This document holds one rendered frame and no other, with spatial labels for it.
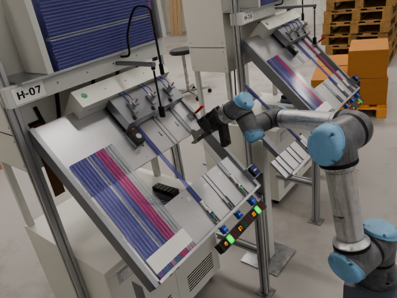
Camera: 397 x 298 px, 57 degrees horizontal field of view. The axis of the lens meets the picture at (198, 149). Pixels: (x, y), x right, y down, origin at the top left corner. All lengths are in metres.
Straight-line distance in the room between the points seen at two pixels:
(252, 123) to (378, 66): 2.85
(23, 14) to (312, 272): 1.91
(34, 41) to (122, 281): 0.99
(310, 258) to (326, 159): 1.34
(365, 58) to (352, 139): 3.01
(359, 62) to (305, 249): 2.28
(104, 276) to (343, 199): 0.95
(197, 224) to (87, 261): 0.51
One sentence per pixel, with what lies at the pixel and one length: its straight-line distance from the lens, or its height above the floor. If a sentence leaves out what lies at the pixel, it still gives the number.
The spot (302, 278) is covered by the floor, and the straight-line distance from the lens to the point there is 2.27.
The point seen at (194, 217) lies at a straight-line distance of 1.45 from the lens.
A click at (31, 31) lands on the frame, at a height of 1.53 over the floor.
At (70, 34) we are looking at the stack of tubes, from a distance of 1.44.
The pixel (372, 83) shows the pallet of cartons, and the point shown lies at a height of 0.38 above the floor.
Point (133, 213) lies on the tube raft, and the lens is 1.35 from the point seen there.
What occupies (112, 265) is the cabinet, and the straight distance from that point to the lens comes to 1.59.
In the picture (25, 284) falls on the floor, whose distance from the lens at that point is 2.73.
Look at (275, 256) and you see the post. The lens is 2.38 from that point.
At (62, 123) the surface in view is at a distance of 1.48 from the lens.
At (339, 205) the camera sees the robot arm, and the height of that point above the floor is 0.94.
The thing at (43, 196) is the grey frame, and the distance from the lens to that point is 1.52.
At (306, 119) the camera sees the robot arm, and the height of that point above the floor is 1.12.
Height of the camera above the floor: 1.63
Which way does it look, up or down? 26 degrees down
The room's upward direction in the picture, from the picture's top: 9 degrees counter-clockwise
